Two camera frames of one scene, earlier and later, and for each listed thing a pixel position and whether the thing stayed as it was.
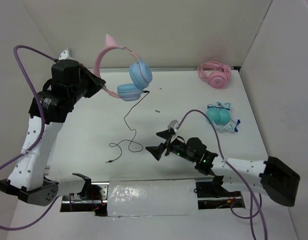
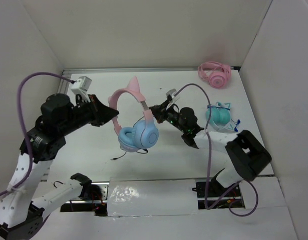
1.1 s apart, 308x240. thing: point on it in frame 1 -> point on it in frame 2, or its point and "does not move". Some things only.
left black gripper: [94, 80] -> [98, 108]
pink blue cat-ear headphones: [140, 73] -> [135, 126]
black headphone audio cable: [131, 141] -> [125, 151]
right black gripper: [157, 151] -> [164, 109]
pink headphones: [216, 73] does not move
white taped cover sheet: [132, 197] does not move
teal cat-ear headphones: [220, 115] does not move
